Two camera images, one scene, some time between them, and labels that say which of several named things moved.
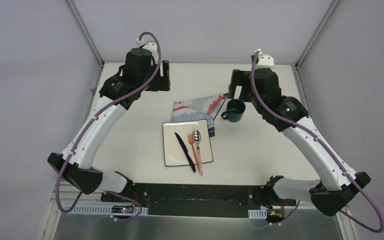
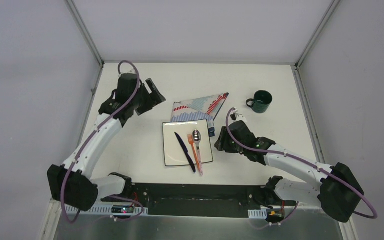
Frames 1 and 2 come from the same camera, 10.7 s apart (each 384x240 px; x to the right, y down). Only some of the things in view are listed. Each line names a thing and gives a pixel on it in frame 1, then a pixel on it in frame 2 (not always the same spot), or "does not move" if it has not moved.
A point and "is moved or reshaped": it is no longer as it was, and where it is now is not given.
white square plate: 174,153 does not move
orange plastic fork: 190,139 does not move
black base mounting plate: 196,201 does not move
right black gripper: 239,78 → 222,144
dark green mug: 236,109 is moved or reshaped
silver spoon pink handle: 197,138 does not move
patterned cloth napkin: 201,108 does not move
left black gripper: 164,76 → 148,100
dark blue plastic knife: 187,154 does not move
